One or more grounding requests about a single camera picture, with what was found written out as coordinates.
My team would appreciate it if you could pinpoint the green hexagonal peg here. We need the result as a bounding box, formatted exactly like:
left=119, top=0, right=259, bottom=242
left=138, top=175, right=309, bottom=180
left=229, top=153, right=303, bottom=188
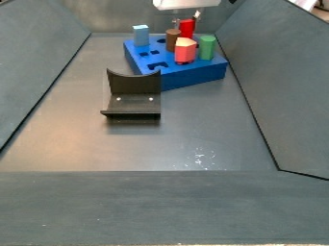
left=199, top=36, right=215, bottom=61

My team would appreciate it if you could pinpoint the pink pentagonal peg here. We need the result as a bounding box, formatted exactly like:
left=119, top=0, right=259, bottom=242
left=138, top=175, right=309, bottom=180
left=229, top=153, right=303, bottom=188
left=175, top=37, right=196, bottom=63

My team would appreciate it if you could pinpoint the black curved holder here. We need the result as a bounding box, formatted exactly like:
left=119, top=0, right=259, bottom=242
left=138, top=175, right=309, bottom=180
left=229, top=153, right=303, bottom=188
left=100, top=70, right=162, bottom=118

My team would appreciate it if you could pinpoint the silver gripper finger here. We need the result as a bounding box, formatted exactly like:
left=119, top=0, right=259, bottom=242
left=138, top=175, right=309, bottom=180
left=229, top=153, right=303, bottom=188
left=192, top=10, right=202, bottom=20
left=172, top=10, right=180, bottom=29

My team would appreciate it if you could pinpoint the light blue rectangular block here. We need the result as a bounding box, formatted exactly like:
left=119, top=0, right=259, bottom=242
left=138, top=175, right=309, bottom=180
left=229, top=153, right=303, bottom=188
left=132, top=24, right=148, bottom=46

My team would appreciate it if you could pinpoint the blue shape-sorter board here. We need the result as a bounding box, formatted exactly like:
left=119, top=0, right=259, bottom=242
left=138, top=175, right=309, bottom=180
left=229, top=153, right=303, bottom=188
left=123, top=36, right=227, bottom=91

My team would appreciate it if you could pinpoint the brown cylinder peg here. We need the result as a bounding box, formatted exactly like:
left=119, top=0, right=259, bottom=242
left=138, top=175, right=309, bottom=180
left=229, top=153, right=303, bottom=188
left=166, top=29, right=180, bottom=52

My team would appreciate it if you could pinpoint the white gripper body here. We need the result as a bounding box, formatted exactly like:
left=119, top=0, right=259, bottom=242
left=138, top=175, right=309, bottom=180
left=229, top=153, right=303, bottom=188
left=152, top=0, right=220, bottom=11

